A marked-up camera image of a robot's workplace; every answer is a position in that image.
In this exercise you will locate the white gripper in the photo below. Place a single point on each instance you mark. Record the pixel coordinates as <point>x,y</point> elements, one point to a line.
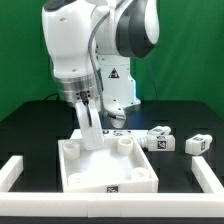
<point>89,120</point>

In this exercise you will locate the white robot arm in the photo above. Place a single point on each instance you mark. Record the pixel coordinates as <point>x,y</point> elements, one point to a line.
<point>78,31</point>

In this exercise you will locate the white U-shaped fence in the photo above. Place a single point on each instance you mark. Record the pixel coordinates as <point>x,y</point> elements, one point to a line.
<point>102,205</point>

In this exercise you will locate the white fiducial tag plate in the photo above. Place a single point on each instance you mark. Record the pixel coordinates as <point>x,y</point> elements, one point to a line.
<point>113,132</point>

